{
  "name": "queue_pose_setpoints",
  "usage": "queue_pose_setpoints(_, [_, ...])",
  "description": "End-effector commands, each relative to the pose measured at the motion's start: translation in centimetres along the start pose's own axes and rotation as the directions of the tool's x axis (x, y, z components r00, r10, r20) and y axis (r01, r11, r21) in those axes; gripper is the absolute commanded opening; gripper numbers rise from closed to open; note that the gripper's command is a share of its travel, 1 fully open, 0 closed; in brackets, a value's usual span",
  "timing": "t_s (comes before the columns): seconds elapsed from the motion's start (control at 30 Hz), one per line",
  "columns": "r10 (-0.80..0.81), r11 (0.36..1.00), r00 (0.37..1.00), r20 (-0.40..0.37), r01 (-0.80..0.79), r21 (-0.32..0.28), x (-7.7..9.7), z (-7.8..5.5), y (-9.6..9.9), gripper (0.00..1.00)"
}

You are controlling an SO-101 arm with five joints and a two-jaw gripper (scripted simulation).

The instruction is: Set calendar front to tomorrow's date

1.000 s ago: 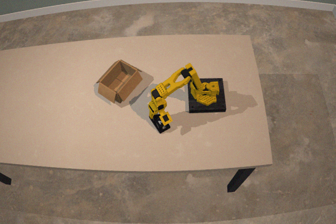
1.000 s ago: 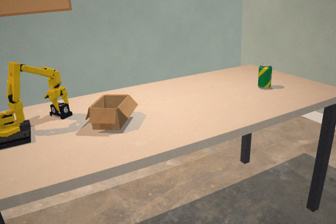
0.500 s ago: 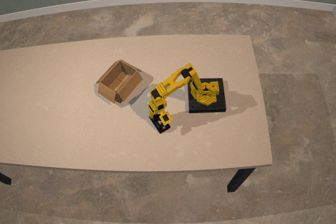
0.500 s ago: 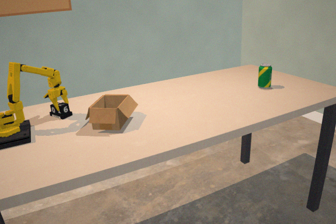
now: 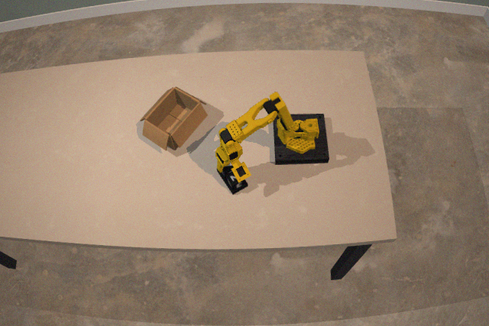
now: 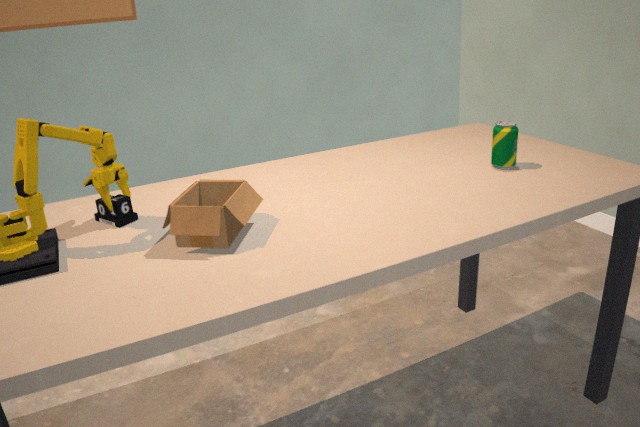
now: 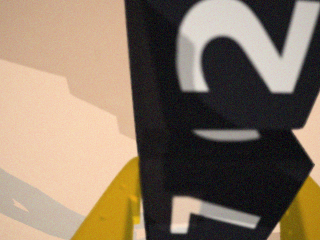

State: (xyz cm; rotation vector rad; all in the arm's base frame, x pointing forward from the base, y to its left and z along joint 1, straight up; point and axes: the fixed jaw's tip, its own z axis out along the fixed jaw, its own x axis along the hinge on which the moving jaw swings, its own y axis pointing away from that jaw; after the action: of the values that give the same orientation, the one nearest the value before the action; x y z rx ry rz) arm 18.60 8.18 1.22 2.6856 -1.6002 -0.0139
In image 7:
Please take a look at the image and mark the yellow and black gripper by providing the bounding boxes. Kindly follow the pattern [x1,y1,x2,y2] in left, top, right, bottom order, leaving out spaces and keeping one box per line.
[71,156,320,240]

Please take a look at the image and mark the black cube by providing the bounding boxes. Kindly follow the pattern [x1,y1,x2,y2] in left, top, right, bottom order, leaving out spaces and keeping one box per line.
[138,129,315,240]
[131,0,320,131]

